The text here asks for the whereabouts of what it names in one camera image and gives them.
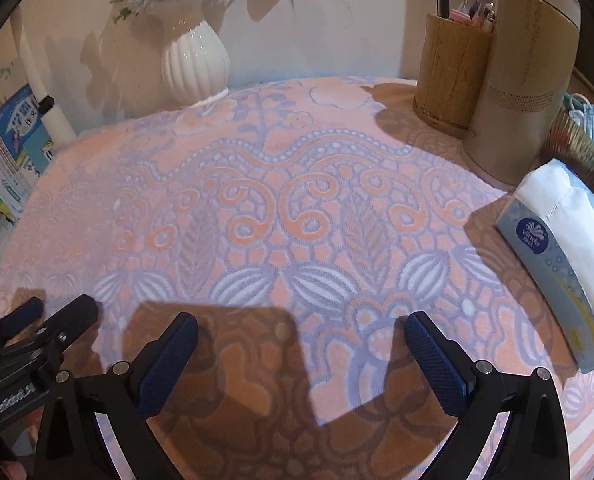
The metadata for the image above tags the blue tissue box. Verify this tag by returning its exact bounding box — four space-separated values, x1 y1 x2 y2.
493 158 594 375

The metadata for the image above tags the row of books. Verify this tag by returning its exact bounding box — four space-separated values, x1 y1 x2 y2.
0 62 58 231

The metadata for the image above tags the pink patterned blanket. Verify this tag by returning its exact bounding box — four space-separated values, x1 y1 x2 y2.
0 76 594 480

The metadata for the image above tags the brown ribbed basket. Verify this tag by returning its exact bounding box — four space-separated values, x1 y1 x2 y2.
542 77 594 201

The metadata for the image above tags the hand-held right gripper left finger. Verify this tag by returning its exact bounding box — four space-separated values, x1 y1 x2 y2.
37 311 200 480

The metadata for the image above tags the wooden pen holder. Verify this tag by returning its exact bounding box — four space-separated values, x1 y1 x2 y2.
413 12 495 138

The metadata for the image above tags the white desk lamp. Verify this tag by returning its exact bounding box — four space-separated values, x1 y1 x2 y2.
11 5 78 147

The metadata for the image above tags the white ribbed vase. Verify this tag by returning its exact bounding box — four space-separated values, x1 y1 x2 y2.
161 0 232 106

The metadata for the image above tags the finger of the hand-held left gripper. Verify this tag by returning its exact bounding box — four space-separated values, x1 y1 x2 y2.
37 294 99 361
0 296 45 342

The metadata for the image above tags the beige thermos bottle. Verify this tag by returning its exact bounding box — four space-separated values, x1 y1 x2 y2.
463 0 582 186

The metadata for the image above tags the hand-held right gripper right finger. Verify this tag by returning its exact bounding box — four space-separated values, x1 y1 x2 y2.
404 311 572 480

